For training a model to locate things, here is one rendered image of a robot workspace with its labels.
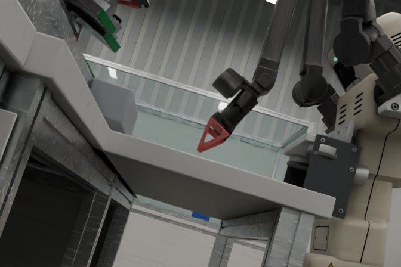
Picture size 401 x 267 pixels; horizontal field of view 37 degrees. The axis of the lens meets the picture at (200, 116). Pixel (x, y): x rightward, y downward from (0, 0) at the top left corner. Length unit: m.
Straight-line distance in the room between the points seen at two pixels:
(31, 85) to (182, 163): 0.38
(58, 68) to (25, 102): 0.03
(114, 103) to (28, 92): 0.56
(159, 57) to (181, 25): 0.66
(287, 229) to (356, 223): 0.53
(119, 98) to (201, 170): 0.26
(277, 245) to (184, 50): 9.28
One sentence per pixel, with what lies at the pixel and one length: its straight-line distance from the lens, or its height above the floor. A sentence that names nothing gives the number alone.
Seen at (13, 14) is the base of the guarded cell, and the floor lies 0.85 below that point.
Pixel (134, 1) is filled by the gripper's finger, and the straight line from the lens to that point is 1.54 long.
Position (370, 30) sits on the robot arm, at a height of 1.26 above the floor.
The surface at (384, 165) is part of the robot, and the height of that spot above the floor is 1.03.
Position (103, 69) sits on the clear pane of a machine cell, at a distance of 5.24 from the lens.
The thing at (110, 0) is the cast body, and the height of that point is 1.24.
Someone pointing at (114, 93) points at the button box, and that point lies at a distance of 1.00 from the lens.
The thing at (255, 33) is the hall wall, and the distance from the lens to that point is 10.25.
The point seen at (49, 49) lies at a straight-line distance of 0.44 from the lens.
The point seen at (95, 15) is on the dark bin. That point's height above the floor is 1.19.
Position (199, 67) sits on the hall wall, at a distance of 9.95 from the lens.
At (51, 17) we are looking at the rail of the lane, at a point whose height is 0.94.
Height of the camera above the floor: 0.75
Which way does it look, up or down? 11 degrees up
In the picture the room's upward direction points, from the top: 17 degrees clockwise
